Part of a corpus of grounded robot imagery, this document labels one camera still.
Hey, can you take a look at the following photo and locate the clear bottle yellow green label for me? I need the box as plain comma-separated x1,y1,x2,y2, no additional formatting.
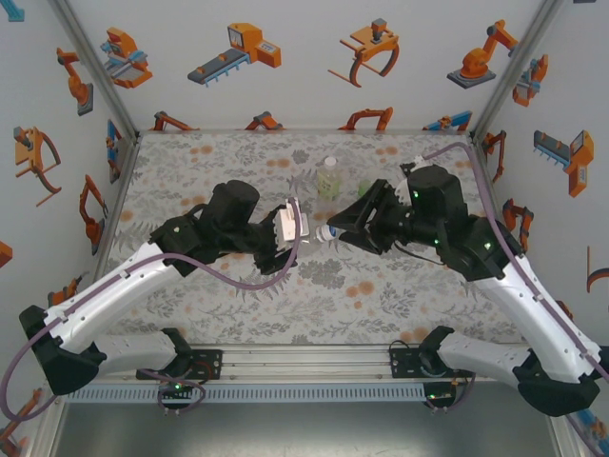
316,155,344,204

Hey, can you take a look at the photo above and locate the grey floral table cloth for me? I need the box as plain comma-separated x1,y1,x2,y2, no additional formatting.
94,130,543,347

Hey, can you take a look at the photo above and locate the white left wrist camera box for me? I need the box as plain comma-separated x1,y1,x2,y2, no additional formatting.
277,196,311,249

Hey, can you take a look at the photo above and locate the aluminium table side rail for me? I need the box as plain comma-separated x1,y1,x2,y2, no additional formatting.
468,132,518,242
88,132,144,282

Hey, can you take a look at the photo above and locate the thin aluminium rear rail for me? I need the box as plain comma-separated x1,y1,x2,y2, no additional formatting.
135,127,477,135

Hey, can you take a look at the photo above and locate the wide aluminium mounting rail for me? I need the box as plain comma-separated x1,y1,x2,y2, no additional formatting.
97,345,522,385

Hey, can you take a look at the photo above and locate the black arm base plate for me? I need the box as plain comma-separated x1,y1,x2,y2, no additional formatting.
136,348,224,381
388,343,477,380

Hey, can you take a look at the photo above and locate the white slotted cable duct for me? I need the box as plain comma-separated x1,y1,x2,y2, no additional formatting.
66,384,427,405

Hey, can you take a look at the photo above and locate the aluminium frame post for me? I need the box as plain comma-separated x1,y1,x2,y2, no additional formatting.
47,0,142,144
468,0,565,144

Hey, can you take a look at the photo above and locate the aluminium frame leg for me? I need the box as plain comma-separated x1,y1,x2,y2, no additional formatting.
549,413,586,457
23,393,66,457

